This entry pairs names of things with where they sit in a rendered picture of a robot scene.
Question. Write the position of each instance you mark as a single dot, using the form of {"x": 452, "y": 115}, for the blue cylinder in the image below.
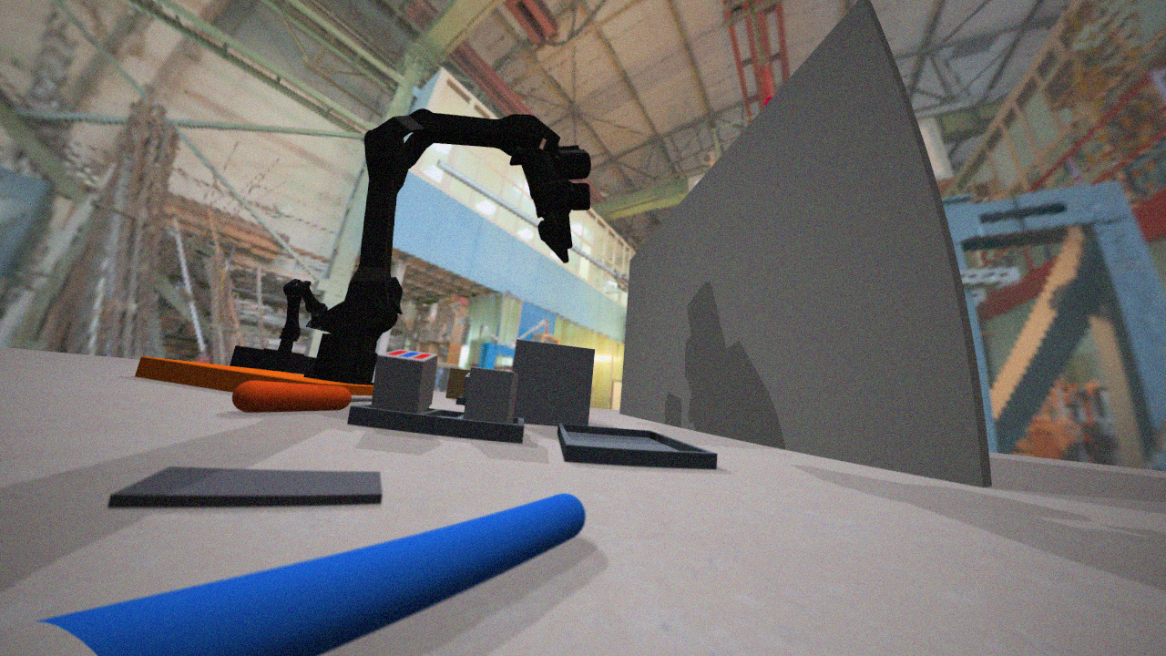
{"x": 312, "y": 607}

